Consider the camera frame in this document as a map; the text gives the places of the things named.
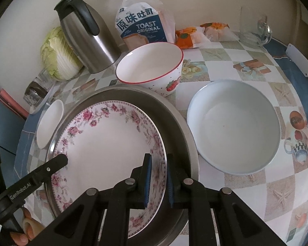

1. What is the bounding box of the orange snack packet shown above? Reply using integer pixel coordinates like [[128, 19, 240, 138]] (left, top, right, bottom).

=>
[[200, 22, 239, 42], [175, 27, 209, 49]]

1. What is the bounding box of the clear glass mug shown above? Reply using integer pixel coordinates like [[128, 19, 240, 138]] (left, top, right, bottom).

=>
[[239, 6, 272, 48]]

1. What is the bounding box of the strawberry pattern bowl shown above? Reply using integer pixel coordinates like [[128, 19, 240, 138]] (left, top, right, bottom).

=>
[[116, 42, 184, 97]]

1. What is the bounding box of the toast bread bag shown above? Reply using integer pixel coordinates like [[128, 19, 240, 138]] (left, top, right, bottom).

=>
[[115, 0, 175, 51]]

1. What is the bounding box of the white power adapter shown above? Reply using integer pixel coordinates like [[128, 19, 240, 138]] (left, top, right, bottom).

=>
[[285, 43, 308, 78]]

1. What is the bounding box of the left hand with glove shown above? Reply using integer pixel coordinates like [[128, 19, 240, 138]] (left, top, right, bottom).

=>
[[10, 207, 45, 246]]

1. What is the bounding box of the stainless steel thermos jug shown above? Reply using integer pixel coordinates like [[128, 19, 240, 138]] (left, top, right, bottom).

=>
[[54, 0, 121, 74]]

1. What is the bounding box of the white MAX cup bowl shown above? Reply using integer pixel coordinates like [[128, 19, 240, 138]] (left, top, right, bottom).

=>
[[36, 99, 64, 149]]

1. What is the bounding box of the floral round plate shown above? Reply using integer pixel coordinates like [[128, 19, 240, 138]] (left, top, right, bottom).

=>
[[47, 100, 167, 237]]

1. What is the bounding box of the tray with glass cups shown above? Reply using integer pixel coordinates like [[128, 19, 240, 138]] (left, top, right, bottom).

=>
[[23, 69, 56, 114]]

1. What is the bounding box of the napa cabbage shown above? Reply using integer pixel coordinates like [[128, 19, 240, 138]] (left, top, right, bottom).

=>
[[40, 26, 83, 81]]

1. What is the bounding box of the pale blue bowl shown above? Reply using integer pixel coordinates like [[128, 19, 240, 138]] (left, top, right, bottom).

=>
[[187, 79, 280, 175]]

